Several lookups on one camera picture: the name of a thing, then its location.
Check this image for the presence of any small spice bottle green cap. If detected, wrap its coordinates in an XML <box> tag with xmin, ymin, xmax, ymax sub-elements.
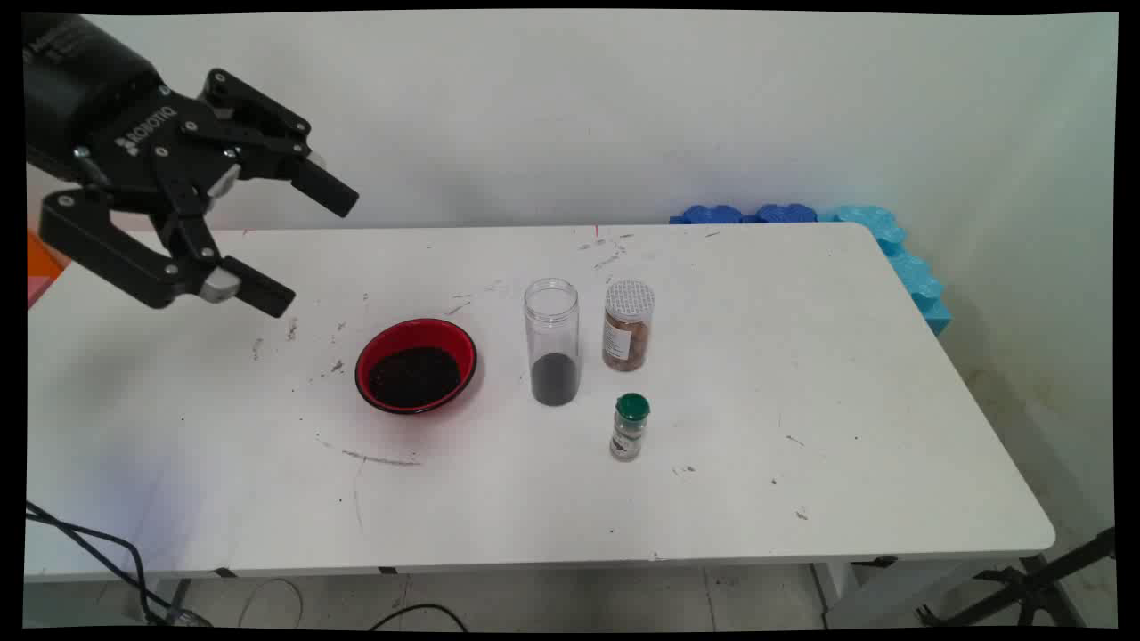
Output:
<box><xmin>609</xmin><ymin>393</ymin><xmax>651</xmax><ymax>462</ymax></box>

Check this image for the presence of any thin grey floor cable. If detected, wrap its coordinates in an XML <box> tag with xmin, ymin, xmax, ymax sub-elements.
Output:
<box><xmin>235</xmin><ymin>579</ymin><xmax>305</xmax><ymax>629</ymax></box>

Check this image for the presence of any brown spice jar white lid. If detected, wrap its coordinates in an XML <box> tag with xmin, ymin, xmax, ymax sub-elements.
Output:
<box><xmin>602</xmin><ymin>280</ymin><xmax>656</xmax><ymax>373</ymax></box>

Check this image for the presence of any black tripod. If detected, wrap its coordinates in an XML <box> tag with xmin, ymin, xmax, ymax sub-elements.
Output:
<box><xmin>917</xmin><ymin>527</ymin><xmax>1116</xmax><ymax>628</ymax></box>

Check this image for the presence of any white table leg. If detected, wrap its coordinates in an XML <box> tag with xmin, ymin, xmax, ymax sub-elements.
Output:
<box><xmin>134</xmin><ymin>579</ymin><xmax>193</xmax><ymax>627</ymax></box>

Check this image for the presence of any black cable beside table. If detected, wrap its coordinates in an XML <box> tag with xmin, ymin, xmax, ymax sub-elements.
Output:
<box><xmin>25</xmin><ymin>500</ymin><xmax>211</xmax><ymax>628</ymax></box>

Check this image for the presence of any red plastic bowl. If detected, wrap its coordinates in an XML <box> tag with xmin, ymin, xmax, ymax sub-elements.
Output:
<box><xmin>354</xmin><ymin>318</ymin><xmax>478</xmax><ymax>416</ymax></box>

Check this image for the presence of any white table leg frame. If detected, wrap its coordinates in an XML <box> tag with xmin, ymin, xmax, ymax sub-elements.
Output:
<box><xmin>810</xmin><ymin>556</ymin><xmax>1054</xmax><ymax>629</ymax></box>

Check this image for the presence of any tall clear plastic jar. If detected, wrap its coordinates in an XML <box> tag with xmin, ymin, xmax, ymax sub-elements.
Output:
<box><xmin>524</xmin><ymin>278</ymin><xmax>582</xmax><ymax>408</ymax></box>

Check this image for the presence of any light blue foam mat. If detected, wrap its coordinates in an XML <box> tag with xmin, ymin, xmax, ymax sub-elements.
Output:
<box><xmin>819</xmin><ymin>205</ymin><xmax>952</xmax><ymax>337</ymax></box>

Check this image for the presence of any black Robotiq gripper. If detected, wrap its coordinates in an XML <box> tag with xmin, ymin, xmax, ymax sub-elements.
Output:
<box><xmin>22</xmin><ymin>14</ymin><xmax>360</xmax><ymax>320</ymax></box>

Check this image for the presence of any black floor cable loop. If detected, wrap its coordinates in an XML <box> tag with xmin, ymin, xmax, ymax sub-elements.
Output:
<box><xmin>369</xmin><ymin>604</ymin><xmax>469</xmax><ymax>632</ymax></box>

